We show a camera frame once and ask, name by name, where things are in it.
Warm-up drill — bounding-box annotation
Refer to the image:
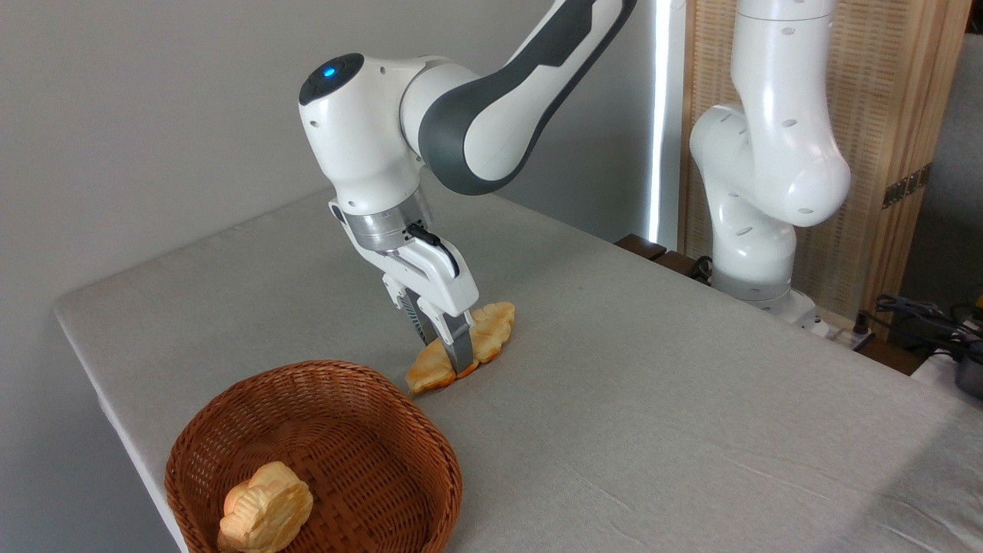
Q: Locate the brown wicker basket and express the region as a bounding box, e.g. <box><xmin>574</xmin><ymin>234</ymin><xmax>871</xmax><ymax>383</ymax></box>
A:
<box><xmin>164</xmin><ymin>359</ymin><xmax>464</xmax><ymax>553</ymax></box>

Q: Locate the grey tablecloth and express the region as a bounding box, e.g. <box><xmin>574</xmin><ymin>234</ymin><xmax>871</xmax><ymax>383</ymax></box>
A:
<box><xmin>52</xmin><ymin>184</ymin><xmax>983</xmax><ymax>553</ymax></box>

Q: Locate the dark grey device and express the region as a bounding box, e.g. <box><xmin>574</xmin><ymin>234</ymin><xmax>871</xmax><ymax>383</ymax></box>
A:
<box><xmin>955</xmin><ymin>355</ymin><xmax>983</xmax><ymax>399</ymax></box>

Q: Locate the small round golden bread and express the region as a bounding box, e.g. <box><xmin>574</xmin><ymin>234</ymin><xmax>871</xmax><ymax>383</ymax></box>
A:
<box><xmin>217</xmin><ymin>461</ymin><xmax>314</xmax><ymax>553</ymax></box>

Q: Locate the long golden bread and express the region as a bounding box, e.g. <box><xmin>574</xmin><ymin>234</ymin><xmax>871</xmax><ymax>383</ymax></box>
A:
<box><xmin>405</xmin><ymin>301</ymin><xmax>517</xmax><ymax>396</ymax></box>

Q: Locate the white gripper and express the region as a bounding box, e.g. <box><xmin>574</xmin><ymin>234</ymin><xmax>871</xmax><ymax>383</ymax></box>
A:
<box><xmin>329</xmin><ymin>200</ymin><xmax>479</xmax><ymax>378</ymax></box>

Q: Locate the wooden slatted folding screen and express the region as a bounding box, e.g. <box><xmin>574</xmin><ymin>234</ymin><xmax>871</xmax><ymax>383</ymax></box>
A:
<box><xmin>680</xmin><ymin>0</ymin><xmax>973</xmax><ymax>340</ymax></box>

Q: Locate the black screen hinge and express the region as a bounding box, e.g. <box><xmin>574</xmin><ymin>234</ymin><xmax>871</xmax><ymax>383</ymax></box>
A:
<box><xmin>882</xmin><ymin>163</ymin><xmax>933</xmax><ymax>210</ymax></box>

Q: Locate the black cable bundle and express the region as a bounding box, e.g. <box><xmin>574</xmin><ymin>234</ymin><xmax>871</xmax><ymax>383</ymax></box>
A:
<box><xmin>874</xmin><ymin>293</ymin><xmax>983</xmax><ymax>363</ymax></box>

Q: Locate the dark brown wooden block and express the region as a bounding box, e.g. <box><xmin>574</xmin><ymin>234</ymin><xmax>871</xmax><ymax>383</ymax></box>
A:
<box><xmin>653</xmin><ymin>250</ymin><xmax>712</xmax><ymax>283</ymax></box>
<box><xmin>614</xmin><ymin>233</ymin><xmax>667</xmax><ymax>262</ymax></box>

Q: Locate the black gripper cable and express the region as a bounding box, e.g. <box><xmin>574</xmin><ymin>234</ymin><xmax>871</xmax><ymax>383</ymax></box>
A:
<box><xmin>407</xmin><ymin>223</ymin><xmax>462</xmax><ymax>279</ymax></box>

